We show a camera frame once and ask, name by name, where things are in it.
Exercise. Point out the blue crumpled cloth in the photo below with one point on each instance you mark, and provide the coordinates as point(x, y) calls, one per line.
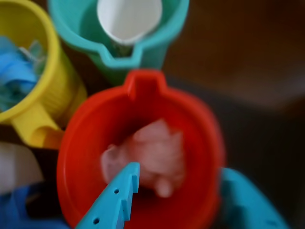
point(14, 74)

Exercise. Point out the white plastic bucket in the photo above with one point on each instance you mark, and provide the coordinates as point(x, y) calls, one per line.
point(16, 164)

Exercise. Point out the red plastic bucket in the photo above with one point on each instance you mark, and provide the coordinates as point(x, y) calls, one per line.
point(95, 133)

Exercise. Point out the blue plastic bucket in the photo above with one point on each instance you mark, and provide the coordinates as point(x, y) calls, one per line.
point(16, 210)

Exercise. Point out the yellow plastic bucket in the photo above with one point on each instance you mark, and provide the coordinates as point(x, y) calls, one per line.
point(54, 90)

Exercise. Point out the white round disc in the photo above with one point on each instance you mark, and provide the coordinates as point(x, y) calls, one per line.
point(129, 19)

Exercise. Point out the white latex glove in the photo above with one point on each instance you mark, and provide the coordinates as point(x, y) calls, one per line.
point(155, 152)

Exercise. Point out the teal plastic mug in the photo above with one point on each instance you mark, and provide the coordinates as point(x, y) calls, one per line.
point(78, 28)

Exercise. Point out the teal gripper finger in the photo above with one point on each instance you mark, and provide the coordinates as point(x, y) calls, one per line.
point(247, 205)
point(112, 202)

